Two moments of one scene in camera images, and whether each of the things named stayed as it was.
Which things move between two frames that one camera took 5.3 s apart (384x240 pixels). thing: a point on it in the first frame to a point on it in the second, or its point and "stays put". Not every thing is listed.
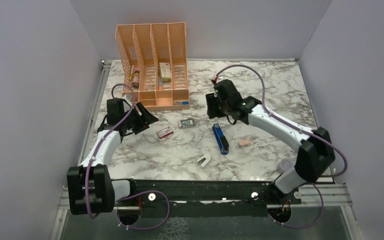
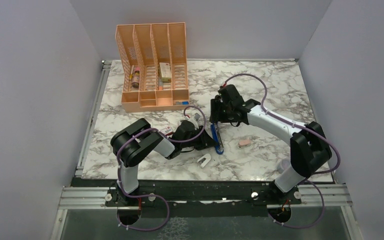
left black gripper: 144,119 to 205,141
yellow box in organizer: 165,72 stays put
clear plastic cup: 285,165 stays put
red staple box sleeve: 165,132 stays put
